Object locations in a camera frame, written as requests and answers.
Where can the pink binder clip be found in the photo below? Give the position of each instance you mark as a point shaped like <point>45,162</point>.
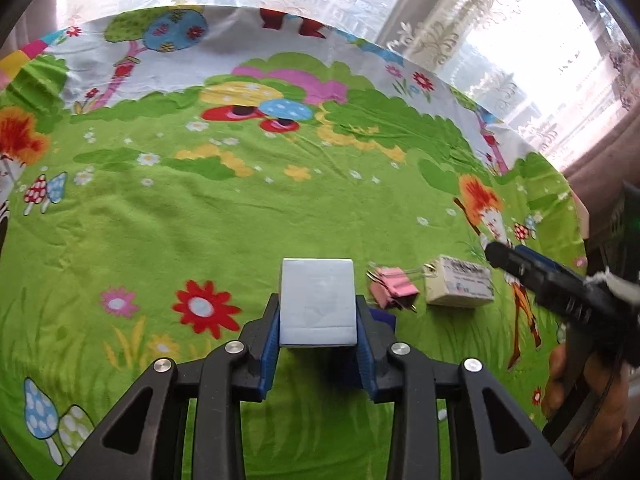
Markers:
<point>402,287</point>
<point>381,292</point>

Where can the person's right hand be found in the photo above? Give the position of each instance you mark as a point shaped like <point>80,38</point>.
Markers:
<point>607,400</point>

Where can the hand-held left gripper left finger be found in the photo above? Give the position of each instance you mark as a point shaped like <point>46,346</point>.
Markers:
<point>267,350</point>

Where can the small plain white box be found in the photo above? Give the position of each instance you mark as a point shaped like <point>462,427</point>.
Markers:
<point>317,305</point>

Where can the beige drape curtain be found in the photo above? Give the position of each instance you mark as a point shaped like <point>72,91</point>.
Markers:
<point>610,160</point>

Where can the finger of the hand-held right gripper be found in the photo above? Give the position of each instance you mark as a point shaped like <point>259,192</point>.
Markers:
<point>515,262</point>
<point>550,265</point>

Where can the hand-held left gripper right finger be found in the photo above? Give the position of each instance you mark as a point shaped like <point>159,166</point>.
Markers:
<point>367,355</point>

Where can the white lace curtain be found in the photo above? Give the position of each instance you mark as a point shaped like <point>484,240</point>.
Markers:
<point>450,25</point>

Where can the cartoon printed green bed sheet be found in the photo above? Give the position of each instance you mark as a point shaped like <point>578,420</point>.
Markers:
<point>200,210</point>

